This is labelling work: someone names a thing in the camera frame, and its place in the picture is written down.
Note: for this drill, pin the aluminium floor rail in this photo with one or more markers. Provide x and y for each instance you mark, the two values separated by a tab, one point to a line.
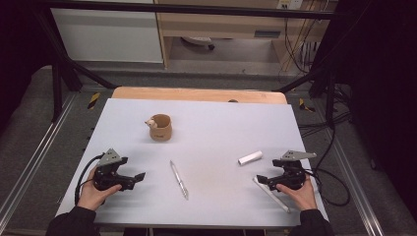
29	164
357	187

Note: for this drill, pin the black metal frame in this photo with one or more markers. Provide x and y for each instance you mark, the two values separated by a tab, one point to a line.
183	9

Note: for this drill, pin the white power strip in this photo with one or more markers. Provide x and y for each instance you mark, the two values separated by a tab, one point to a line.
290	4

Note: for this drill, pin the white cabinet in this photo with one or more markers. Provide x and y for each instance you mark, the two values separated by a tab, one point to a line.
108	34

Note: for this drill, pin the wooden table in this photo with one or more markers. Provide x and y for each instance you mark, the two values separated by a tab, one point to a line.
196	95

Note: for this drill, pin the white table mat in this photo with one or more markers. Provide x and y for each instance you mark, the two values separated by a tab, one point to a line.
203	144

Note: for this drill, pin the yellow black tape strip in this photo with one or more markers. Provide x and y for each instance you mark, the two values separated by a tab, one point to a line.
306	105
93	100

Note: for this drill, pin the short white cylinder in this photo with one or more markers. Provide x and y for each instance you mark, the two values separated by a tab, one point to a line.
250	158

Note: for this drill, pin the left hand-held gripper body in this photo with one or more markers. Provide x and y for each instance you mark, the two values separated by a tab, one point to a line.
106	173

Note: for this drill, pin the silver pen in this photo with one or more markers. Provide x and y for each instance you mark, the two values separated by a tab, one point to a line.
179	179

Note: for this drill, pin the light wooden desk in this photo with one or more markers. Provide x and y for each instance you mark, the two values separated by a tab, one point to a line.
226	24

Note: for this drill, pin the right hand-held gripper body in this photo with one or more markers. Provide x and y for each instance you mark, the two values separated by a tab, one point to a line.
290	172

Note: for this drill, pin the person's left hand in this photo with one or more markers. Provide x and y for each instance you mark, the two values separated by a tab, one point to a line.
93	195

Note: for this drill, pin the person's right hand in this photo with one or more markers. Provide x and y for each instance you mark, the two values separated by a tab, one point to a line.
300	195

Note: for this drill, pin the tan cup with animal figure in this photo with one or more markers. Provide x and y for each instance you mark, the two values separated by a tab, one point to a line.
160	128

